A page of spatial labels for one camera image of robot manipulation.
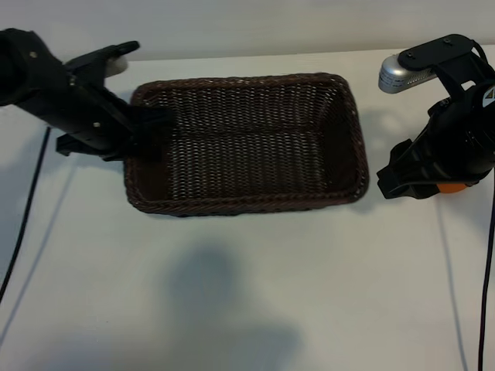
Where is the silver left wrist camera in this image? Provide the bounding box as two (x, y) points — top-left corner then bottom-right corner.
(104, 55), (129, 77)

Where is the dark brown woven basket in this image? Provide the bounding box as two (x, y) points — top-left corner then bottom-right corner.
(124, 71), (371, 217)

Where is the orange fruit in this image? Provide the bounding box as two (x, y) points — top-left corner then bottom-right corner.
(436, 183), (468, 195)

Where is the black right hanging cable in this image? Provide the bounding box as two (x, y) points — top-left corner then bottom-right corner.
(478, 196), (495, 371)

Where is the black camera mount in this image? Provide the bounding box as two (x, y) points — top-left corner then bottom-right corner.
(63, 40), (141, 80)
(398, 34), (489, 102)

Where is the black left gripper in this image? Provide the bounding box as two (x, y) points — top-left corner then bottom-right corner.
(22, 36), (175, 163)

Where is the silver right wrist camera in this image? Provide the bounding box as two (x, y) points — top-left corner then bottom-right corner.
(378, 53), (440, 94)

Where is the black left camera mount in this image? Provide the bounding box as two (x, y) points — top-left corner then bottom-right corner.
(63, 40), (141, 80)

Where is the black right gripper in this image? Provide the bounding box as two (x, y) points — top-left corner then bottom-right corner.
(377, 79), (495, 201)

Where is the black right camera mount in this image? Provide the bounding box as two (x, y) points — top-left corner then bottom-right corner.
(398, 34), (489, 102)

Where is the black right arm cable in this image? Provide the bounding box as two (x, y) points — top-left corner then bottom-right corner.
(472, 40), (490, 66)

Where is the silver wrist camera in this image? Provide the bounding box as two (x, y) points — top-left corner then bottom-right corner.
(378, 53), (440, 94)
(104, 55), (129, 77)

